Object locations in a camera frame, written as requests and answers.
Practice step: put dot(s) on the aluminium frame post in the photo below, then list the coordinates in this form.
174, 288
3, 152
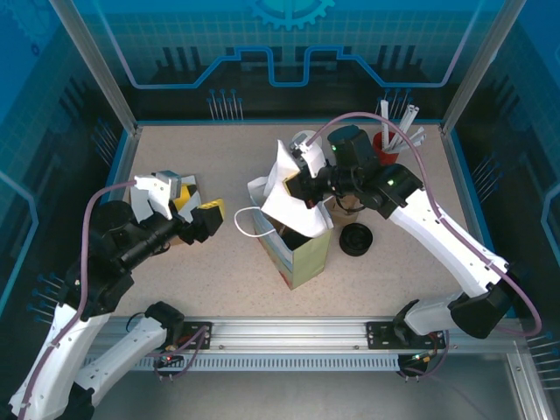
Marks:
480, 65
98, 65

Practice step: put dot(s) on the small LED controller board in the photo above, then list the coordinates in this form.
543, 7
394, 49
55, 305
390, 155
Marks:
168, 359
420, 358

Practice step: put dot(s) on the red straw holder cup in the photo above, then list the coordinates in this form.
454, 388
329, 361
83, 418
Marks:
377, 153

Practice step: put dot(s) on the brown cardboard sheet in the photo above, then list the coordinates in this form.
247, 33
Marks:
176, 240

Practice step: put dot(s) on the stack of black lids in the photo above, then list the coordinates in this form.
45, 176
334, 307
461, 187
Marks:
356, 238

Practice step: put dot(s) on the aluminium mounting rail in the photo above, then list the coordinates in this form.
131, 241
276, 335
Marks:
284, 332

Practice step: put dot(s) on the white paper napkin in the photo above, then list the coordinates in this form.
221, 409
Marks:
284, 205

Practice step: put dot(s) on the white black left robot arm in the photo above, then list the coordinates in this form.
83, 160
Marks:
57, 359

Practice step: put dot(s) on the stack of paper cups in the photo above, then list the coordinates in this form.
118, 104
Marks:
302, 135

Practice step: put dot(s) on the grey metal base plate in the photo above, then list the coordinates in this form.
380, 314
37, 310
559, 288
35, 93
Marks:
284, 398

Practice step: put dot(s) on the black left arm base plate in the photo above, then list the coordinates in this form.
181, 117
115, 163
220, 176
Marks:
192, 329

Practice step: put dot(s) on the stack of cardboard cup carriers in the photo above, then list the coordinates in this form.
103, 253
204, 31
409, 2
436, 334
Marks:
339, 214

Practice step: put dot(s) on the white wrapped straw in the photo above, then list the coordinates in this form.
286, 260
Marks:
411, 116
420, 139
417, 132
385, 118

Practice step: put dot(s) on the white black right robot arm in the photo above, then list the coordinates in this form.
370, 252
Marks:
446, 245

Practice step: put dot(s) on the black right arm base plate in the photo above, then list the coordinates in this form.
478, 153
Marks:
378, 337

